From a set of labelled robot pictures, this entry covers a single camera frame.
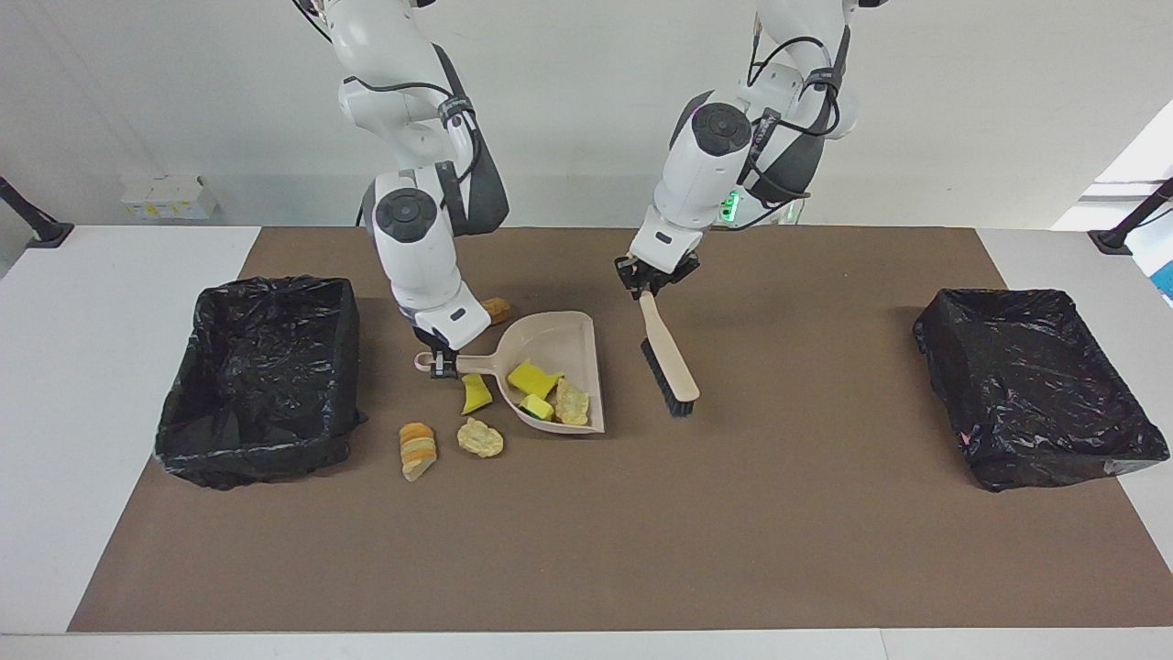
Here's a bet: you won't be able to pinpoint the black bag bin pink spot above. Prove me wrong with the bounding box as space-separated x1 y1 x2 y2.
914 288 1170 493

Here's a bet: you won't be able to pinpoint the orange striped bread piece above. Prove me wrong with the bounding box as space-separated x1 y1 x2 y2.
399 423 438 482

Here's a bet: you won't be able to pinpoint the beige flaky pastry piece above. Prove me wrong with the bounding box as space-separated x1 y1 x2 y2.
553 378 591 427
457 418 505 458

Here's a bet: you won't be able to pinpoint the black bag lined bin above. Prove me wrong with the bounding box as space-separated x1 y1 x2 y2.
154 277 367 490

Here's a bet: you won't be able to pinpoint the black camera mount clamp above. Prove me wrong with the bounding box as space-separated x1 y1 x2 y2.
1089 177 1173 256
0 176 74 250

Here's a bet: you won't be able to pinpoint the yellow notched sponge piece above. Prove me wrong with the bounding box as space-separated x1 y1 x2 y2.
507 359 565 401

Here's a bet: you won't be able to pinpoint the beige hand brush black bristles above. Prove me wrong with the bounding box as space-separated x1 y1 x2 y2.
638 290 701 418

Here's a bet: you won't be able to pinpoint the brown table mat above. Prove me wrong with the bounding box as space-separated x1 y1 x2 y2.
69 226 1173 633

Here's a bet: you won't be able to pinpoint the beige plastic dustpan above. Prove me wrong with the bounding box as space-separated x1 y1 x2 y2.
414 311 607 435

